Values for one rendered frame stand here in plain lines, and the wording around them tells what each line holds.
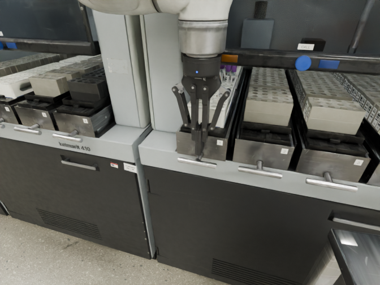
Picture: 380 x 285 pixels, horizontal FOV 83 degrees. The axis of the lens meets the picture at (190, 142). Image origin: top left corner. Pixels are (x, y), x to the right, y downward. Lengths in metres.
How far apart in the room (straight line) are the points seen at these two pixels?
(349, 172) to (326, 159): 0.06
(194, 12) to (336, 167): 0.45
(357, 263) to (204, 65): 0.37
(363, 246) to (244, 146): 0.30
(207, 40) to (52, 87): 0.59
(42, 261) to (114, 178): 0.75
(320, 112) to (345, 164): 0.13
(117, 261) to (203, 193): 0.73
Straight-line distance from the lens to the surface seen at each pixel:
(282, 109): 0.59
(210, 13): 0.41
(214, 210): 0.72
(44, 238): 1.52
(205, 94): 0.46
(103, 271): 1.28
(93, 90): 0.75
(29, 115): 0.87
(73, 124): 0.75
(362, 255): 0.37
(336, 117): 0.62
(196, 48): 0.41
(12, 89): 0.94
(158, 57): 0.62
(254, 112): 0.59
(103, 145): 0.72
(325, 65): 0.55
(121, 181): 0.79
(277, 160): 0.57
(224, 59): 0.54
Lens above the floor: 1.09
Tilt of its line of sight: 33 degrees down
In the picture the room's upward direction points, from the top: straight up
